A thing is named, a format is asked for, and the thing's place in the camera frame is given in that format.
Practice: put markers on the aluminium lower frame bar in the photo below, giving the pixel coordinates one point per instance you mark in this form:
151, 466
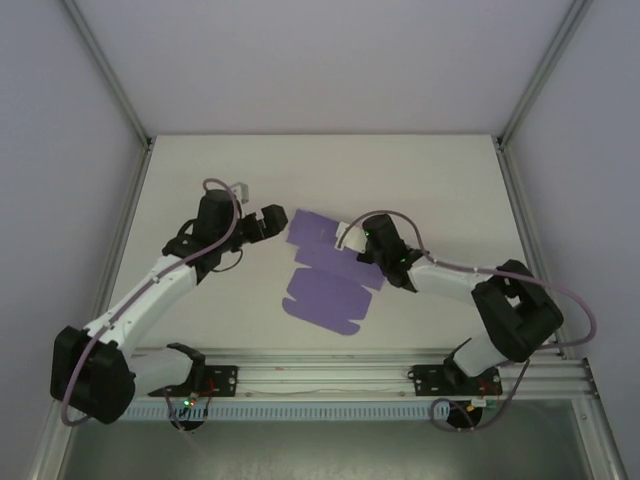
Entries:
600, 440
47, 445

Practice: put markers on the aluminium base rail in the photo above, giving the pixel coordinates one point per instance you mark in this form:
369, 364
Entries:
325, 380

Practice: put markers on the aluminium table side rail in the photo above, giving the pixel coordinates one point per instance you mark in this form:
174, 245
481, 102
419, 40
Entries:
520, 220
132, 200

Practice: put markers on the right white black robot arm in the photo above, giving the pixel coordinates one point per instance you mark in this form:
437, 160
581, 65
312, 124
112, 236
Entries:
445, 280

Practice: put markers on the aluminium frame post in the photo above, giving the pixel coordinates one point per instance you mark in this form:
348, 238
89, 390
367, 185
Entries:
545, 70
107, 75

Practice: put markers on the grey sheet metal panel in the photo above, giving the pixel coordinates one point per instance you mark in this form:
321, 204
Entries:
325, 450

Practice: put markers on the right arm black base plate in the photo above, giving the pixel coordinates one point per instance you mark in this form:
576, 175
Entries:
425, 380

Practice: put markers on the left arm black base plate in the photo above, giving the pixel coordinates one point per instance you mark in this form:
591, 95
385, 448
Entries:
225, 380

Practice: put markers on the purple cardboard box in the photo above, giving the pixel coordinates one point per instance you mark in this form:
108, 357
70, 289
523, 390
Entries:
325, 300

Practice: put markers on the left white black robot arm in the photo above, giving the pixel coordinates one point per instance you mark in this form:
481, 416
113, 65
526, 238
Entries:
150, 285

